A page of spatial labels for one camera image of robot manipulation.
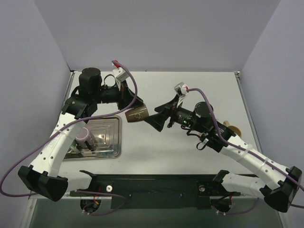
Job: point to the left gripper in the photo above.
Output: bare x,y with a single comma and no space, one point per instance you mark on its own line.
123,95

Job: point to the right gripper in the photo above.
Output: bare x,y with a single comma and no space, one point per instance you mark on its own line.
171,115

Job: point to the brown patterned mug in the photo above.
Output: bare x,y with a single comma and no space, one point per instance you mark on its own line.
137,114

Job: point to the purple mug black handle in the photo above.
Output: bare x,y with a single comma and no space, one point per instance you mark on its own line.
85,139

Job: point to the beige mug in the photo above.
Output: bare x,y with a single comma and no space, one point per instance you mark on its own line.
235,129

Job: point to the green mug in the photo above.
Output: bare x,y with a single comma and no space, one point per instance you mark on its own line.
73,148

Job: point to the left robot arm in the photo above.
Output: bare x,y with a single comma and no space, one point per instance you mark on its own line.
42,175

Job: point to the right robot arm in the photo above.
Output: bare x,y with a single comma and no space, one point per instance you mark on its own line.
276,184

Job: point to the metal tray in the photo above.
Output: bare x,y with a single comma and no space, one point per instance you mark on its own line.
108,140

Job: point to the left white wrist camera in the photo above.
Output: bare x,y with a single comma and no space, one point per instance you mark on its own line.
119,73

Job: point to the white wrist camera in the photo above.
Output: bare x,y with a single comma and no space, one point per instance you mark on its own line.
181,90
119,73

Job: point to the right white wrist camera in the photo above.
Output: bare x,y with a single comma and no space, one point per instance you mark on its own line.
181,90

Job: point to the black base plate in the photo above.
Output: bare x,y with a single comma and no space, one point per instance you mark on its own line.
157,191

